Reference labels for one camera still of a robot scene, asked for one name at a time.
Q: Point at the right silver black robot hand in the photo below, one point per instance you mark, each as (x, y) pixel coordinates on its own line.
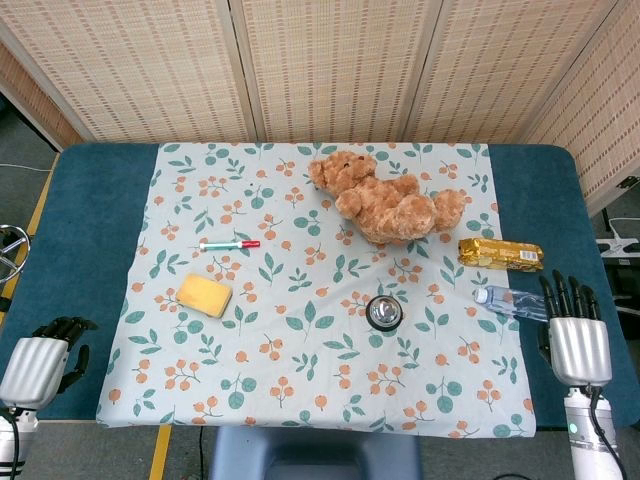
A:
(580, 345)

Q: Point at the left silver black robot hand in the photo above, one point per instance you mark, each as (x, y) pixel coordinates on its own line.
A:
(35, 360)

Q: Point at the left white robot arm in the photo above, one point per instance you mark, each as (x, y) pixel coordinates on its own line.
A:
(14, 440)

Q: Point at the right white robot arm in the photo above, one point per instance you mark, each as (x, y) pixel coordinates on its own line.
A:
(592, 435)

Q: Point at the silver call bell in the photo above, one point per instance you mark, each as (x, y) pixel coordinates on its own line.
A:
(384, 312)

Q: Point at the clear plastic water bottle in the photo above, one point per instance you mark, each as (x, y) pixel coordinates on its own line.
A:
(510, 301)

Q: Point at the gold biscuit packet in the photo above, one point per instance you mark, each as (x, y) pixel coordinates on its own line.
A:
(500, 254)

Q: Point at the yellow sponge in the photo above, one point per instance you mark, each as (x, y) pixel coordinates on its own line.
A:
(204, 295)

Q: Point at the red white green pen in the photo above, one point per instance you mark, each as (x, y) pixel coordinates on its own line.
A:
(230, 245)

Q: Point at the brown teddy bear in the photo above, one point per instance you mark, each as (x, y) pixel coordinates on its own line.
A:
(385, 200)

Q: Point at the floral printed tablecloth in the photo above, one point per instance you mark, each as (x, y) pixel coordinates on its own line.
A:
(315, 300)

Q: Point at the woven folding screen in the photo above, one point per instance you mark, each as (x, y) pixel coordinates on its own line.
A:
(320, 70)

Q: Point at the chrome wheel frame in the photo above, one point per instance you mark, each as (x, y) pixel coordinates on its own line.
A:
(12, 250)

